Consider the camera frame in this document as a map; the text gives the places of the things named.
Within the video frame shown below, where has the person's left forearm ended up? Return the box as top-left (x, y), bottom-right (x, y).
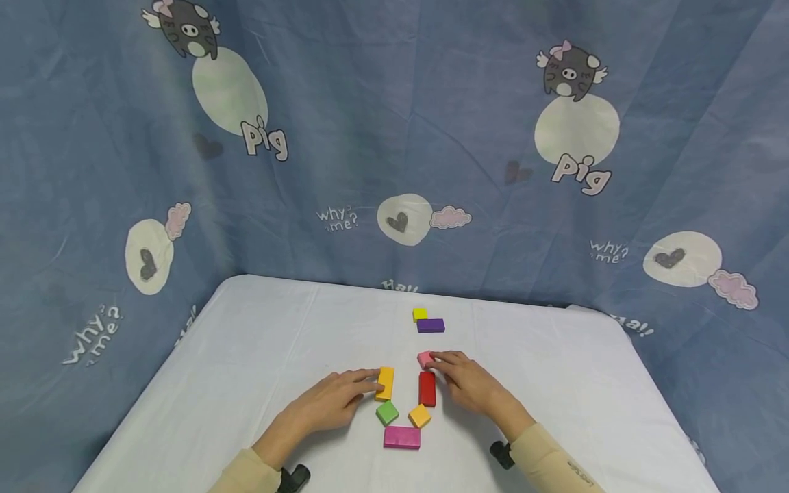
top-left (208, 411), bottom-right (311, 493)

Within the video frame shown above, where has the person's right forearm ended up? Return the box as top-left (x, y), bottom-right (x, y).
top-left (493, 407), bottom-right (611, 493)

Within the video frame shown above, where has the black wrist band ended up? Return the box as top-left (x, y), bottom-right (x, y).
top-left (277, 464), bottom-right (312, 493)
top-left (489, 441), bottom-right (516, 471)

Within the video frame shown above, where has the person's right hand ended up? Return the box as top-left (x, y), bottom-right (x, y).
top-left (429, 350), bottom-right (525, 429)

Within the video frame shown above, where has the person's left hand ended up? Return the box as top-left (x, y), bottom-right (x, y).
top-left (287, 369), bottom-right (385, 436)

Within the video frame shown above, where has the long magenta block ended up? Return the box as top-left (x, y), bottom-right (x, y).
top-left (382, 425), bottom-right (422, 451)

